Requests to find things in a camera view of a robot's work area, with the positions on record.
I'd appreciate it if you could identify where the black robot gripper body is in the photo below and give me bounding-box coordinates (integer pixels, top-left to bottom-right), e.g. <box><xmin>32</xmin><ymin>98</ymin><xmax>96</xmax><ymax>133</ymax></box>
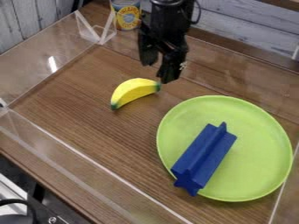
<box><xmin>139</xmin><ymin>0</ymin><xmax>195</xmax><ymax>51</ymax></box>

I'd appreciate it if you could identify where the yellow blue labelled can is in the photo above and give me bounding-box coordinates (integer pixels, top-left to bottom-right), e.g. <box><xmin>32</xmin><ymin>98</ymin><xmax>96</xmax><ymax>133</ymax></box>
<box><xmin>109</xmin><ymin>0</ymin><xmax>142</xmax><ymax>31</ymax></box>

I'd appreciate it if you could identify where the green round plate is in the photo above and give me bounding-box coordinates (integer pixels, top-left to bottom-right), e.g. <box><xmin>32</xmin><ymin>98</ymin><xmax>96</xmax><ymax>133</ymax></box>
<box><xmin>156</xmin><ymin>95</ymin><xmax>294</xmax><ymax>202</ymax></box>

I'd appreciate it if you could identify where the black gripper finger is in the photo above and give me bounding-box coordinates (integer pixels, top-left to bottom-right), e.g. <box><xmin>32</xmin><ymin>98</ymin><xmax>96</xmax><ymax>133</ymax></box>
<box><xmin>156</xmin><ymin>50</ymin><xmax>187</xmax><ymax>84</ymax></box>
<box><xmin>138</xmin><ymin>31</ymin><xmax>159</xmax><ymax>67</ymax></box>

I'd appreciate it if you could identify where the blue star-shaped block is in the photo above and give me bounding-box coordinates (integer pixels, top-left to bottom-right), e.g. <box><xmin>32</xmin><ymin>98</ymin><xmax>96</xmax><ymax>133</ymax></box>
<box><xmin>171</xmin><ymin>122</ymin><xmax>238</xmax><ymax>196</ymax></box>

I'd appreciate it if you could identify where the black cable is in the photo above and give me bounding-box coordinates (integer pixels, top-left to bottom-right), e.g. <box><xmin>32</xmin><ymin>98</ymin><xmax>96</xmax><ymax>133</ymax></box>
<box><xmin>0</xmin><ymin>198</ymin><xmax>44</xmax><ymax>224</ymax></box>

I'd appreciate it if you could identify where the clear acrylic corner bracket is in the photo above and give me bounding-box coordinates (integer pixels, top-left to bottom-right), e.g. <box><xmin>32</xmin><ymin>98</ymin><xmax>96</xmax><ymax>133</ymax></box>
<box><xmin>75</xmin><ymin>10</ymin><xmax>118</xmax><ymax>46</ymax></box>

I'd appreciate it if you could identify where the yellow toy banana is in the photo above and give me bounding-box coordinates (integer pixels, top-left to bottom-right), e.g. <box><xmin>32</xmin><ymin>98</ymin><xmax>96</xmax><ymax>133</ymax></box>
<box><xmin>111</xmin><ymin>78</ymin><xmax>162</xmax><ymax>110</ymax></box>

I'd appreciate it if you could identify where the clear acrylic front wall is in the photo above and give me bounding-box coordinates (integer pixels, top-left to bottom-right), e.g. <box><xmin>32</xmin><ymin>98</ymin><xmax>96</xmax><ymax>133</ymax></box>
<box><xmin>0</xmin><ymin>107</ymin><xmax>192</xmax><ymax>224</ymax></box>

